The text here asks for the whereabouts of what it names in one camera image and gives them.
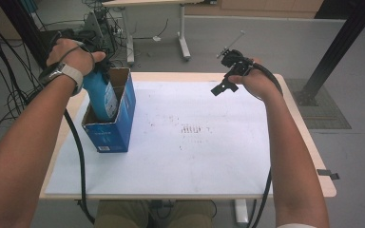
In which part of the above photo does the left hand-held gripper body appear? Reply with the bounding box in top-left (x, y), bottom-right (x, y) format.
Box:
top-left (93, 58), bottom-right (112, 84)

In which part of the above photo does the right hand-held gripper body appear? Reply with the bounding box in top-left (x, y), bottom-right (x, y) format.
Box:
top-left (216, 30), bottom-right (256, 82)

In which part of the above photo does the blue plastic bottle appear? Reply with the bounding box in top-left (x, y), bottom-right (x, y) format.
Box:
top-left (82, 70), bottom-right (120, 124)

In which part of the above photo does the blue cardboard box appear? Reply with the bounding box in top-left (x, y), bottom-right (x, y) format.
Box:
top-left (81, 66), bottom-right (137, 154)

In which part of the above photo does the person's right hand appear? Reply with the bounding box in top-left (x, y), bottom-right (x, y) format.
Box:
top-left (227, 57), bottom-right (281, 102)

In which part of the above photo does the person's left hand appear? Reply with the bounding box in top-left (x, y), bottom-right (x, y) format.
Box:
top-left (46, 38), bottom-right (106, 77)

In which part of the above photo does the grey wristwatch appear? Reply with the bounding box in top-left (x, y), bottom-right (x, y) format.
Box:
top-left (38, 62), bottom-right (85, 97)

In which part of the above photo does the light wooden table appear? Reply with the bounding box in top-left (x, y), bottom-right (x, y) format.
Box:
top-left (38, 71), bottom-right (337, 201)

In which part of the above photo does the grey electronic equipment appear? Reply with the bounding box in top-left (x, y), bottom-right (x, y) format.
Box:
top-left (75, 9), bottom-right (125, 61)

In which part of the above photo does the white-legged background table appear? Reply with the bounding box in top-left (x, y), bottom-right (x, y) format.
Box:
top-left (103, 0), bottom-right (218, 66)

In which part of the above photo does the white board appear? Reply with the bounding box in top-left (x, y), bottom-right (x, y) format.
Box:
top-left (45, 80), bottom-right (272, 196)

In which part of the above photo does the grey floor mat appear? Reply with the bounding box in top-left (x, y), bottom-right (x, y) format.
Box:
top-left (284, 78), bottom-right (352, 130)

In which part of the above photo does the white table leg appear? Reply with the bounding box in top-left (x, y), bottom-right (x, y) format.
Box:
top-left (234, 199), bottom-right (250, 226)

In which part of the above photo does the person's right leg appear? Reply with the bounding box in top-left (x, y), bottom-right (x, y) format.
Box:
top-left (169, 199), bottom-right (217, 228)

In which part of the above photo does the person's leg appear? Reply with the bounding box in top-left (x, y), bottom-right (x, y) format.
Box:
top-left (169, 199), bottom-right (217, 228)
top-left (93, 199), bottom-right (153, 228)

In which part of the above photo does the person's left leg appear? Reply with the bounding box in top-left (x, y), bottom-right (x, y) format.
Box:
top-left (93, 199), bottom-right (153, 228)

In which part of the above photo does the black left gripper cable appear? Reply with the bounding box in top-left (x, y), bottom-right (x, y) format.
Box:
top-left (63, 108), bottom-right (96, 225)

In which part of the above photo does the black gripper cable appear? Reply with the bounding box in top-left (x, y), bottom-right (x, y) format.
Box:
top-left (63, 108), bottom-right (96, 225)
top-left (248, 61), bottom-right (283, 228)

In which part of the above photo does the black metal post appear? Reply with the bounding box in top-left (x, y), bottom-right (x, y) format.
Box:
top-left (293, 0), bottom-right (365, 107)

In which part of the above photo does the bundle of black cables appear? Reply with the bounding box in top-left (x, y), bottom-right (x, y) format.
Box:
top-left (0, 0), bottom-right (46, 160)

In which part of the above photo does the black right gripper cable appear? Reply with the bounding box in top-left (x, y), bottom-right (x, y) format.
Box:
top-left (248, 61), bottom-right (283, 228)

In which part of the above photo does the black bracket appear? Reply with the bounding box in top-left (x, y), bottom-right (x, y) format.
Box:
top-left (317, 169), bottom-right (340, 181)

